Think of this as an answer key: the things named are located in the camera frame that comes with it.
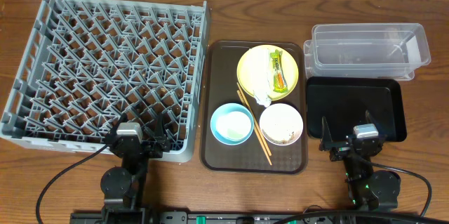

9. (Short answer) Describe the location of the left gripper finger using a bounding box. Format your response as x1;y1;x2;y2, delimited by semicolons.
111;114;127;136
153;114;170;143

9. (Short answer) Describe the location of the white bowl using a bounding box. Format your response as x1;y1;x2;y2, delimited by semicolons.
259;103;304;146

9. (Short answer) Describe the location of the green snack wrapper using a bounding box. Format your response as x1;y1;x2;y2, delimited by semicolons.
269;49;288;93

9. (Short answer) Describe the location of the light blue bowl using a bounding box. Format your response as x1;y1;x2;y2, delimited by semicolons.
210;103;254;145

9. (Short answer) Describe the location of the yellow plate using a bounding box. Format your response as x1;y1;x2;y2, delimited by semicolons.
236;44;299;101

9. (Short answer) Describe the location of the wooden chopstick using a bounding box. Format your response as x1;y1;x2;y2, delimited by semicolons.
236;82;273;157
237;90;272;166

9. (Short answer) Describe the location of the white napkin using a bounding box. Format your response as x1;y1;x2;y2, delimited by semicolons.
250;47;272;107

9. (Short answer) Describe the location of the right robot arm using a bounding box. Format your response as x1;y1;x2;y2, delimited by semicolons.
319;112;401;211

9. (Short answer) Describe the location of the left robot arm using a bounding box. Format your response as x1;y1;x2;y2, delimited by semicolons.
100;114;171;211

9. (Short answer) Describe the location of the black waste tray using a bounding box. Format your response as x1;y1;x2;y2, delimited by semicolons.
306;77;407;142

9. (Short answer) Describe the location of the clear plastic bin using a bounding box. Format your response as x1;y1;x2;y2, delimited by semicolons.
303;23;431;81

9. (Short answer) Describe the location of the grey plastic dish rack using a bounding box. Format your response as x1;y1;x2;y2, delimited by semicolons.
1;0;210;163

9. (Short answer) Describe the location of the brown serving tray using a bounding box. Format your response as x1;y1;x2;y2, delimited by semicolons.
200;41;308;175

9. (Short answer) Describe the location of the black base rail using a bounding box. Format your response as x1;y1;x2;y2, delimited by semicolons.
69;209;443;224

